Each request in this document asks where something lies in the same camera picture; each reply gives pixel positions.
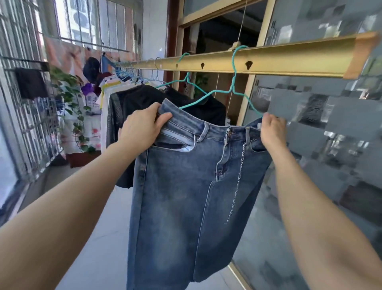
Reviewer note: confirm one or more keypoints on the purple white detergent bag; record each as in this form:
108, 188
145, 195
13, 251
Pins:
89, 95

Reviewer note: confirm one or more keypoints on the blue fabric cover white trim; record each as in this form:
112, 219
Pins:
106, 64

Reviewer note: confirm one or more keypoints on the side window metal grille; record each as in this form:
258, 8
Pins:
24, 119

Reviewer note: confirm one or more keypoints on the gold clothes rail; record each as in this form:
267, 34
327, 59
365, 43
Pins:
298, 59

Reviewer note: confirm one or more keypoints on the grey metal window pole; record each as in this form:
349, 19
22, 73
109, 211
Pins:
89, 43

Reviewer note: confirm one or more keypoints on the mustard yellow t-shirt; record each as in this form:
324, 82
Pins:
110, 85

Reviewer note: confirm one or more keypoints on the black sheer blouse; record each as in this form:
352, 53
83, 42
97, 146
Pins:
113, 113

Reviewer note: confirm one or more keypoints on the green leafy plant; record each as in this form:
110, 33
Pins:
71, 98

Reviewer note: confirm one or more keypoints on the outdoor air conditioner unit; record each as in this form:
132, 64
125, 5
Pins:
82, 18

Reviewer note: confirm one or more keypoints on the window with metal bars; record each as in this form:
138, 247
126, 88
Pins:
89, 21

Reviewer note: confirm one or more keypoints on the brown door frame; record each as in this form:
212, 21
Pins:
171, 30

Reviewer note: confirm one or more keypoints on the orange patterned hanging sheet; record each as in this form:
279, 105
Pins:
59, 53

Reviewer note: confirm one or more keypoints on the white red floral cloth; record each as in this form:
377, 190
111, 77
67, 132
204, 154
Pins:
89, 134

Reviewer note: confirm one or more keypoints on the person's right hand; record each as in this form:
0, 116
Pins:
273, 134

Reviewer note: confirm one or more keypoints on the sheer white lace-collar shirt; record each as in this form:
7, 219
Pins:
104, 119

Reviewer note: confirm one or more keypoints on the person's left forearm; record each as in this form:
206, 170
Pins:
59, 215

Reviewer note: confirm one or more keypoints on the black cloth on grille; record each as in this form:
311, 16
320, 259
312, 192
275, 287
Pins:
31, 83

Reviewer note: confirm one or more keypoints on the metal mop poles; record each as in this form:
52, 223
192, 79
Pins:
135, 38

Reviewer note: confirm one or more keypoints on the person's left hand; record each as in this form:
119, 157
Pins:
140, 131

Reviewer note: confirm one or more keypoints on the gold framed glass door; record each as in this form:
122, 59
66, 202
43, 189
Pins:
313, 125

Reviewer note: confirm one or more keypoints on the black shorts with logo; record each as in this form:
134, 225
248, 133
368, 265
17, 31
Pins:
143, 95

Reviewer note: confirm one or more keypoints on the person's right forearm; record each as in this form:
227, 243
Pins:
322, 224

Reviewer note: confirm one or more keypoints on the navy bucket hat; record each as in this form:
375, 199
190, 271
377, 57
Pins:
91, 70

